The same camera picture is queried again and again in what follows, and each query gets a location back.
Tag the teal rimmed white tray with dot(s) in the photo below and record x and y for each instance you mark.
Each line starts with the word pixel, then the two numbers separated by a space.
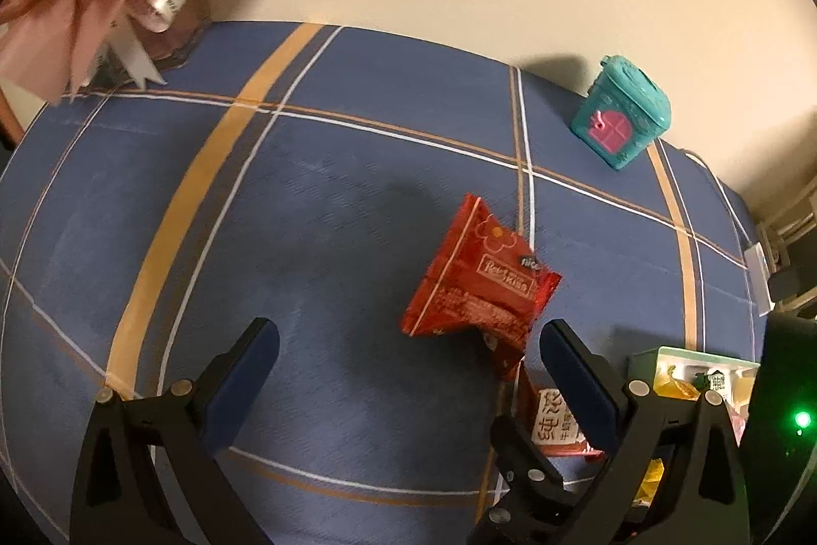
pixel 676 356

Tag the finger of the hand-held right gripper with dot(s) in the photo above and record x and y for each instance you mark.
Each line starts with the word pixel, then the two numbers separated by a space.
pixel 517 513

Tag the blue plaid tablecloth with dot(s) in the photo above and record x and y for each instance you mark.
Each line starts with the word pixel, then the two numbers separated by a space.
pixel 319 213

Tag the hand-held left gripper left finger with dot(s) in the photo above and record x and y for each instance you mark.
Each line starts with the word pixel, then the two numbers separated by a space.
pixel 246 385

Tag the yellow snack packet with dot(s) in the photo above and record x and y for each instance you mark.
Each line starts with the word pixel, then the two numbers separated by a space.
pixel 676 388

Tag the white slatted chair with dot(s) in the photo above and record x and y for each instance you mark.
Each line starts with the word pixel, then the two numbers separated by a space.
pixel 782 229

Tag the pink snack packet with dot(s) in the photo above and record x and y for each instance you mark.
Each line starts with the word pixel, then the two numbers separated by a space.
pixel 737 423

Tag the teal toy box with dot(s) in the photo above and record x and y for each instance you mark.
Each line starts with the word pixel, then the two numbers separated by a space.
pixel 613 130

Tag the white power strip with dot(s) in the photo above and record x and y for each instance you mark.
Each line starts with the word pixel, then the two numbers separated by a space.
pixel 756 277

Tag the red brown snack packet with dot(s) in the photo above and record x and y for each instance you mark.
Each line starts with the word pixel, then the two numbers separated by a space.
pixel 555 423

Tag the bright red snack packet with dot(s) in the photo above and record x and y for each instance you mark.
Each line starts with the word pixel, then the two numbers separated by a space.
pixel 479 289

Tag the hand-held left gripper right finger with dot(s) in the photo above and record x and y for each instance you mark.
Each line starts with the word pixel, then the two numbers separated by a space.
pixel 574 385

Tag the black charger plug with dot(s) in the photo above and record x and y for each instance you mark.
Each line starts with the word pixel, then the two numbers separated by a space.
pixel 785 283

